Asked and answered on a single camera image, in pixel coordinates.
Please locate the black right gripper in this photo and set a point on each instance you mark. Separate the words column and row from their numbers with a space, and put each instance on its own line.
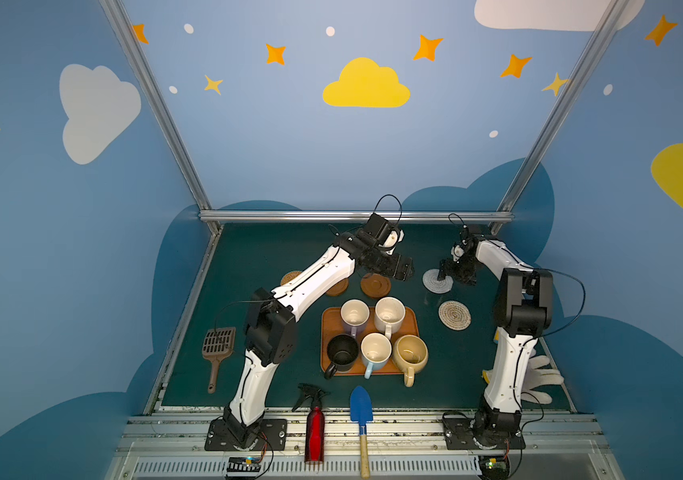
column 455, row 267

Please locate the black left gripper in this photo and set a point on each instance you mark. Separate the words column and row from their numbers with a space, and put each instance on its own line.
column 394, row 264

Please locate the grey felt round coaster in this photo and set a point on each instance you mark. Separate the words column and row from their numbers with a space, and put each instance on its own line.
column 436, row 282

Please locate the white woven round coaster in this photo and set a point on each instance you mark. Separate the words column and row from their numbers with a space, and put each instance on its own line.
column 455, row 315

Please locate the brown wooden round coaster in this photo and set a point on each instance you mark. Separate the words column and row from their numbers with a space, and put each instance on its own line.
column 338, row 289

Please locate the purple mug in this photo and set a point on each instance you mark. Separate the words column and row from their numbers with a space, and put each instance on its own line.
column 355, row 315

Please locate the white speckled mug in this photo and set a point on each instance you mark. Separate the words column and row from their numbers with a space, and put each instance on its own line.
column 389, row 315

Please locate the woven rattan round coaster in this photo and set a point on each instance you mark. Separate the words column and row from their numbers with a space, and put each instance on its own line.
column 289, row 277

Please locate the black mug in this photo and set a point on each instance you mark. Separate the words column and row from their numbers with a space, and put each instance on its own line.
column 343, row 352

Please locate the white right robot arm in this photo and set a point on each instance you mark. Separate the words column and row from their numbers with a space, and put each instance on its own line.
column 522, row 311

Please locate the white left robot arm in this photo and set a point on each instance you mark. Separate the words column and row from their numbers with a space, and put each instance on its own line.
column 271, row 328

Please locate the yellow beige mug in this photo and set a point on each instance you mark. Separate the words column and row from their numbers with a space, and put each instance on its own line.
column 410, row 355

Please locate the light blue mug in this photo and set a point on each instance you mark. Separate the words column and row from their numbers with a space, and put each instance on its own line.
column 376, row 350

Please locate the white work glove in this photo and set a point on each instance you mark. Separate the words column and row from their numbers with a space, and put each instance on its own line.
column 542, row 375

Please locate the blue garden trowel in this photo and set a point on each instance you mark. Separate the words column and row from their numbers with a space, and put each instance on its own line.
column 361, row 411

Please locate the red spray bottle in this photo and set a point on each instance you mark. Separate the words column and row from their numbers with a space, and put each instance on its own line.
column 315, row 425

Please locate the right circuit board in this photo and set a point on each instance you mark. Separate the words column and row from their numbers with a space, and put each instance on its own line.
column 494, row 468

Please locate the circuit board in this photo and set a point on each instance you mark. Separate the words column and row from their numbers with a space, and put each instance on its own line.
column 248, row 466
column 494, row 468

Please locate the left circuit board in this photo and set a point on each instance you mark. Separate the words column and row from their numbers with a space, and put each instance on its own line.
column 248, row 466

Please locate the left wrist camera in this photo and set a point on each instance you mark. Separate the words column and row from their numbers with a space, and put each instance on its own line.
column 381, row 233

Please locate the aluminium horizontal back rail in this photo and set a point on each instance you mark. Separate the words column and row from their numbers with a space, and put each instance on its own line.
column 272, row 216

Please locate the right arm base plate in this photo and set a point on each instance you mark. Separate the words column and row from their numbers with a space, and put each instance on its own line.
column 460, row 433

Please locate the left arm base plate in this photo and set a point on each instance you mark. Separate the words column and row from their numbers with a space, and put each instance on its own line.
column 228, row 436

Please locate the aluminium right corner post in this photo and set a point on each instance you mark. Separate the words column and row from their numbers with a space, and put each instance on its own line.
column 595, row 49

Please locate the aluminium corner post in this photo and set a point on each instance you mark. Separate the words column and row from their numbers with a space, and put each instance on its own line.
column 120, row 23
column 595, row 49

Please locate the aluminium left corner post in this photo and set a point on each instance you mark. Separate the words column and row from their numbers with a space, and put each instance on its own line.
column 120, row 23

